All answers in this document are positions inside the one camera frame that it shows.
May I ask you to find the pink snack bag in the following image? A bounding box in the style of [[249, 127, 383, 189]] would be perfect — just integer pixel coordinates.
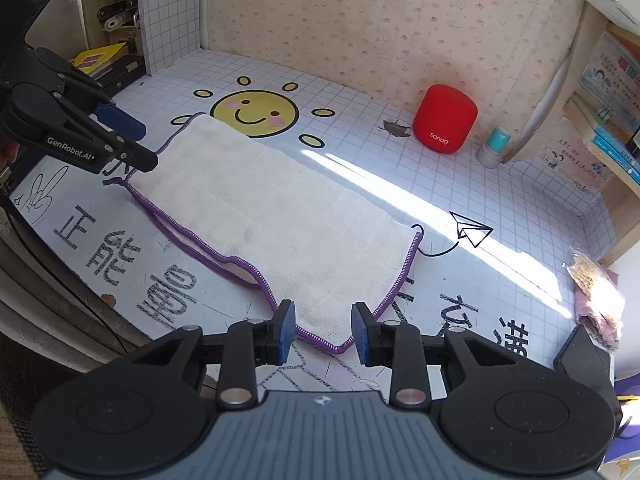
[[566, 247, 626, 351]]

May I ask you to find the blue book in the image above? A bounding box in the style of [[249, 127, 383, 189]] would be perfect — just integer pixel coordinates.
[[587, 140, 640, 186], [592, 127, 640, 161]]

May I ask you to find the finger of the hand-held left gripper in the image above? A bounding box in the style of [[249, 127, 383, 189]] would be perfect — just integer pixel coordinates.
[[45, 50, 147, 142], [60, 95, 160, 175]]

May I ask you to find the cartoon poster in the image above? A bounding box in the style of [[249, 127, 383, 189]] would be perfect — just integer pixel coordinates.
[[581, 31, 640, 121]]

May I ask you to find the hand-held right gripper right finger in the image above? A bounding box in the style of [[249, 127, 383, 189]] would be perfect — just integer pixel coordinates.
[[350, 301, 526, 408]]

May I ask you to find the white trim strip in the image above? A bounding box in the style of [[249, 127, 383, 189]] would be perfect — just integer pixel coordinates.
[[520, 50, 576, 161]]

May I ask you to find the teal and grey stamp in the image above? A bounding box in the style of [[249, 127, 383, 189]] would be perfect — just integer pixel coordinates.
[[475, 127, 512, 168]]

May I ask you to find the red cylindrical speaker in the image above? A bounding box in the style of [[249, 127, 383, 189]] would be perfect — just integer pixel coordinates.
[[413, 84, 480, 156]]

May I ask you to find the white towel with purple trim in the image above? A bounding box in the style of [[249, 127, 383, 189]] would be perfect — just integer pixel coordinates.
[[102, 112, 423, 356]]

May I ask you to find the black flat box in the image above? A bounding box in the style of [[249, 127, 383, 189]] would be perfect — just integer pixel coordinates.
[[92, 57, 147, 95]]

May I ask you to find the cartoon wall sticker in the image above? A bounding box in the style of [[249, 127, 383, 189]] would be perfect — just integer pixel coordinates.
[[535, 116, 615, 192]]

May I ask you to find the yellow book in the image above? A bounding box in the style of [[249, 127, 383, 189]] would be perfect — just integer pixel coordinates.
[[70, 44, 128, 75]]

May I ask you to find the wooden shelf unit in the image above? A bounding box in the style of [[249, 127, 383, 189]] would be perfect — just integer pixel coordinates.
[[500, 0, 640, 266]]

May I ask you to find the black angular device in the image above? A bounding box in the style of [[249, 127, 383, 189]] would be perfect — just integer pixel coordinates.
[[554, 325, 623, 428]]

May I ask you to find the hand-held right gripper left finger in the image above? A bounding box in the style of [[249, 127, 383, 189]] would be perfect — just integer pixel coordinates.
[[127, 299, 297, 407]]

